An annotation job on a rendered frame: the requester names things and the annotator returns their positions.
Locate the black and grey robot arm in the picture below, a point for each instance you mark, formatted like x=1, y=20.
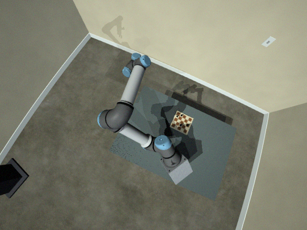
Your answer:
x=116, y=120

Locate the brown and cream chessboard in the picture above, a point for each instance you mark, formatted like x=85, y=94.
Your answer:
x=184, y=120

